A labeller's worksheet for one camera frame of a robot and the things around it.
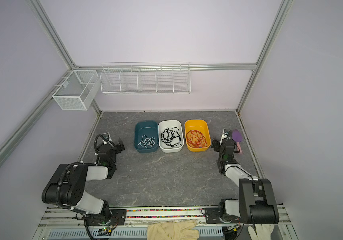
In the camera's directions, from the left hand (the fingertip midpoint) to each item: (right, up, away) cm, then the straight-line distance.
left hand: (113, 140), depth 92 cm
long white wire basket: (+17, +43, +13) cm, 48 cm away
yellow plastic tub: (+58, +9, +17) cm, 61 cm away
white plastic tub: (+29, +10, +14) cm, 34 cm away
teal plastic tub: (+18, +7, +21) cm, 28 cm away
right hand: (+68, +1, -3) cm, 68 cm away
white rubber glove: (+79, -41, -22) cm, 92 cm away
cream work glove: (+40, -40, -22) cm, 61 cm away
